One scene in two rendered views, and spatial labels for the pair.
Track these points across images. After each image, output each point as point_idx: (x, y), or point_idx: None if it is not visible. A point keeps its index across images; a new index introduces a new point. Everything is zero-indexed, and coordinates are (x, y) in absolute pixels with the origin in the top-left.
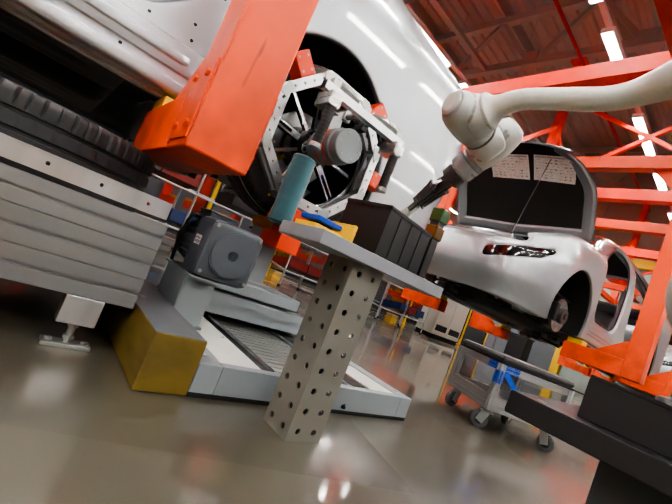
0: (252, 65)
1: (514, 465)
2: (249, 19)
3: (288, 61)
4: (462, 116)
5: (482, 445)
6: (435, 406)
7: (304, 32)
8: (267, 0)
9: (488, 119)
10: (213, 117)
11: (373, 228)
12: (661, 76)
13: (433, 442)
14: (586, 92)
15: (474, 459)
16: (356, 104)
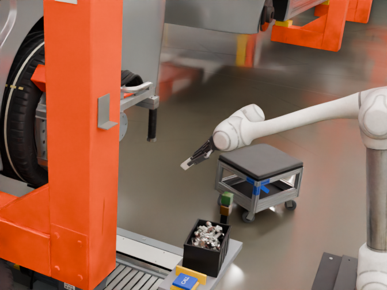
0: (102, 219)
1: (283, 256)
2: (94, 201)
3: (116, 191)
4: (231, 149)
5: (261, 250)
6: (216, 221)
7: (118, 166)
8: (98, 179)
9: (248, 144)
10: (96, 265)
11: (211, 264)
12: (346, 113)
13: (241, 282)
14: (306, 119)
15: (265, 277)
16: (121, 106)
